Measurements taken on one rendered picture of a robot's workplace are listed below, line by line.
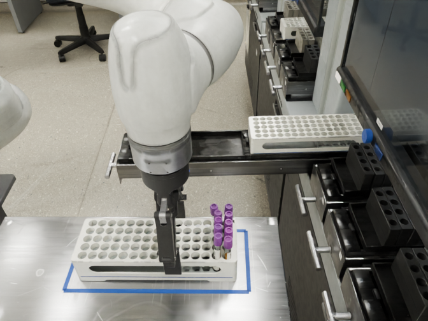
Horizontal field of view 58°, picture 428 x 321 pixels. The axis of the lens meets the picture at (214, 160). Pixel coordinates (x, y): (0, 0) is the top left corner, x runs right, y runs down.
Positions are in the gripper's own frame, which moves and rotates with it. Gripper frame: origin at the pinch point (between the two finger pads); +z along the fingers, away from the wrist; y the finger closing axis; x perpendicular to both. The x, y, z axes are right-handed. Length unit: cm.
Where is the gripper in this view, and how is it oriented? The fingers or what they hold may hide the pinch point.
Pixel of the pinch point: (175, 241)
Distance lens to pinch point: 73.3
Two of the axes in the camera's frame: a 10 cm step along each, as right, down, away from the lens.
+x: 10.0, 0.0, -0.3
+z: 0.2, 7.6, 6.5
